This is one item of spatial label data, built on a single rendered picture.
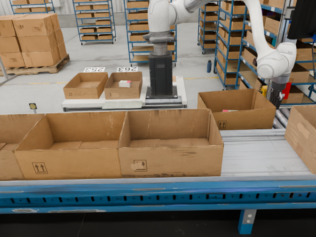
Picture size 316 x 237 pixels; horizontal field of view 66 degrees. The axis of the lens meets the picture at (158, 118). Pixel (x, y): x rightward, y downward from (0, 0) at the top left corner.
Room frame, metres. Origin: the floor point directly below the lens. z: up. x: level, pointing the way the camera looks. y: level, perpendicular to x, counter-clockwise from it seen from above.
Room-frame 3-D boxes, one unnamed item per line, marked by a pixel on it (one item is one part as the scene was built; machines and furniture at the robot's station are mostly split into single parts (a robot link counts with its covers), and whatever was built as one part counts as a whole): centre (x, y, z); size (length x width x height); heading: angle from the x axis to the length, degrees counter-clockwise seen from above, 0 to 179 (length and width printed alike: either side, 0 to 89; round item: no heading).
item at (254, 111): (1.35, -0.48, 0.83); 0.39 x 0.29 x 0.17; 94
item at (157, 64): (1.90, -0.04, 0.91); 0.26 x 0.26 x 0.33; 87
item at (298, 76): (2.20, -1.19, 0.79); 0.40 x 0.30 x 0.10; 179
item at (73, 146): (0.88, 0.34, 0.96); 0.39 x 0.29 x 0.17; 88
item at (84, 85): (2.02, 0.60, 0.80); 0.38 x 0.28 x 0.10; 175
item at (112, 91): (1.99, 0.27, 0.80); 0.38 x 0.28 x 0.10; 178
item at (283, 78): (1.28, -0.69, 1.08); 0.09 x 0.09 x 0.06
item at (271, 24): (2.20, -1.19, 1.19); 0.40 x 0.30 x 0.10; 178
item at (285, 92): (1.59, -0.87, 0.85); 0.16 x 0.01 x 0.13; 88
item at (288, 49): (1.27, -0.68, 1.19); 0.13 x 0.11 x 0.16; 134
